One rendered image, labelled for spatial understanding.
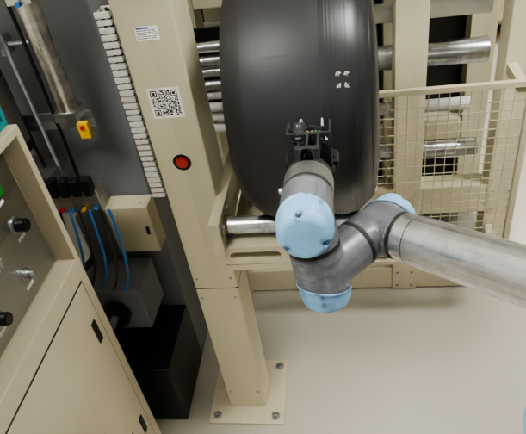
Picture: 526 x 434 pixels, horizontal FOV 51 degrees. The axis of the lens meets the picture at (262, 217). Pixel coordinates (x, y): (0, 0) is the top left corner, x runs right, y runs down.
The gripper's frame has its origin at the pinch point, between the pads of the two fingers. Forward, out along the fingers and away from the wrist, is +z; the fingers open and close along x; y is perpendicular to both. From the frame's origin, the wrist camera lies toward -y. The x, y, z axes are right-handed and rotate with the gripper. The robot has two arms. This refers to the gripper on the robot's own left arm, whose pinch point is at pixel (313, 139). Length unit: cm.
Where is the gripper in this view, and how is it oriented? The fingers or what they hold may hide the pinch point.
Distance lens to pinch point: 102.2
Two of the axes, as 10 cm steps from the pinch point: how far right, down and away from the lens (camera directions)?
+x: -9.9, 0.5, 1.6
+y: -1.2, -8.5, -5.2
